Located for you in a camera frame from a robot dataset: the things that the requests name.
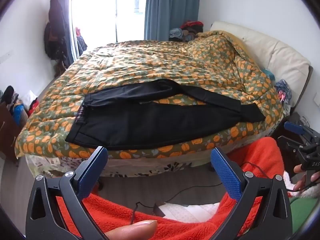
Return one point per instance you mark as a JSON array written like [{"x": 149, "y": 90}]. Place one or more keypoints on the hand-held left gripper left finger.
[{"x": 92, "y": 173}]

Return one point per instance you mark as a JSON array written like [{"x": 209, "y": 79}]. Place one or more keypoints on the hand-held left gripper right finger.
[{"x": 226, "y": 173}]

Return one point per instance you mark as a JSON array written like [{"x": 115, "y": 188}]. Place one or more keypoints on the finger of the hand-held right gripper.
[
  {"x": 290, "y": 143},
  {"x": 293, "y": 127}
]

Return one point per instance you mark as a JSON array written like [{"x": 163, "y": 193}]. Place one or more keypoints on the black pants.
[{"x": 150, "y": 125}]

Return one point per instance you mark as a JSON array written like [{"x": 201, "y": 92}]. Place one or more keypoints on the person's right hand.
[{"x": 299, "y": 182}]

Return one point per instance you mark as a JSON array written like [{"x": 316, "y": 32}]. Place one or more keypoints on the person's left hand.
[{"x": 132, "y": 231}]

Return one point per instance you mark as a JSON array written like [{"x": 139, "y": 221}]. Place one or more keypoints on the colourful printed cloth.
[{"x": 283, "y": 92}]

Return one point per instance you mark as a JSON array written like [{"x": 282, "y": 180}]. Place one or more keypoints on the white quilted mat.
[{"x": 190, "y": 211}]

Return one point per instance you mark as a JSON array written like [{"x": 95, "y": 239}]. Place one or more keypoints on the bed with leaf print sheet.
[{"x": 150, "y": 163}]

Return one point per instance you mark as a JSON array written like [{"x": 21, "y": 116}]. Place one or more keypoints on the green cloth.
[{"x": 302, "y": 215}]

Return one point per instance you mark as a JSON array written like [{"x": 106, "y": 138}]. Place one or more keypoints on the cream padded headboard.
[{"x": 280, "y": 55}]

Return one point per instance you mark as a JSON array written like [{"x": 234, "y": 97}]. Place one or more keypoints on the orange fleece garment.
[{"x": 175, "y": 227}]

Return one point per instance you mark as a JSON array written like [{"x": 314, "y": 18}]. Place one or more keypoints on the brown wooden dresser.
[{"x": 7, "y": 135}]

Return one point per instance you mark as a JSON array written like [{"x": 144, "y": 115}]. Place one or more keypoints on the clothes heap on dresser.
[{"x": 17, "y": 110}]

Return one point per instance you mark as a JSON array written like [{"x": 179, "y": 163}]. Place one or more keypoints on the yellow textured blanket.
[{"x": 237, "y": 41}]

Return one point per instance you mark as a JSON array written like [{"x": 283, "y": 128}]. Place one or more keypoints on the orange floral green blanket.
[{"x": 175, "y": 65}]

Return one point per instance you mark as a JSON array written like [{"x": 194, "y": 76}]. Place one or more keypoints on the red hanging clothes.
[{"x": 80, "y": 40}]

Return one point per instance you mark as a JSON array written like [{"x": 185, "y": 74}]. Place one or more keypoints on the dark hanging coats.
[{"x": 56, "y": 35}]

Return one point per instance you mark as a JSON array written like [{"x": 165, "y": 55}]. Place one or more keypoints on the pile of mixed clothes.
[{"x": 186, "y": 31}]

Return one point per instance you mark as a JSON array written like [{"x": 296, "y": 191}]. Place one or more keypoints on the glass sliding window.
[{"x": 107, "y": 12}]

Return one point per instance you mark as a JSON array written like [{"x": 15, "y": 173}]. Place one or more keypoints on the blue curtain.
[{"x": 170, "y": 7}]

